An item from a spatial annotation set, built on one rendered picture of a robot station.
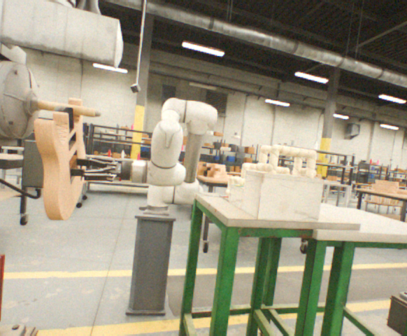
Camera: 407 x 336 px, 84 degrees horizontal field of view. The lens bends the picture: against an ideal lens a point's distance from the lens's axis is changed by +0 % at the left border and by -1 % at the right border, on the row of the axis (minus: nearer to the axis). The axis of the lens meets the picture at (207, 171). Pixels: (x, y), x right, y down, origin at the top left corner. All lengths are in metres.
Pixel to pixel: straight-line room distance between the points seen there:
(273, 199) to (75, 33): 0.83
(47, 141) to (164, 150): 0.34
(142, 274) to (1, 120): 1.25
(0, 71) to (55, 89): 11.85
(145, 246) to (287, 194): 1.10
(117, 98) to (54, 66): 2.84
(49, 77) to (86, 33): 12.12
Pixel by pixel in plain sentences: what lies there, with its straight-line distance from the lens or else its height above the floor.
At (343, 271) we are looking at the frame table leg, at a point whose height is 0.71.
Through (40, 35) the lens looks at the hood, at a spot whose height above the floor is 1.43.
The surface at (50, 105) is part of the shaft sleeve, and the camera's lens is 1.00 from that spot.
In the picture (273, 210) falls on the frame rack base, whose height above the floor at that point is 0.97.
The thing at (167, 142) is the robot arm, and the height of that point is 1.17.
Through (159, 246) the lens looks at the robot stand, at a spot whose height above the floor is 0.49.
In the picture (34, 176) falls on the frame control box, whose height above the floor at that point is 0.97.
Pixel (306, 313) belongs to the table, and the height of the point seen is 0.52.
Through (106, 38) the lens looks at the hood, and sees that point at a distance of 0.87.
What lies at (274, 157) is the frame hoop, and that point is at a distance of 0.88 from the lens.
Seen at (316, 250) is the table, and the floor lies 0.80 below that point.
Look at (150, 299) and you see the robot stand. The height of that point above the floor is 0.11.
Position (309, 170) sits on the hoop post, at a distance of 0.98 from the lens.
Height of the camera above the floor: 1.13
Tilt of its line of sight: 3 degrees down
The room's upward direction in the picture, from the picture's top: 7 degrees clockwise
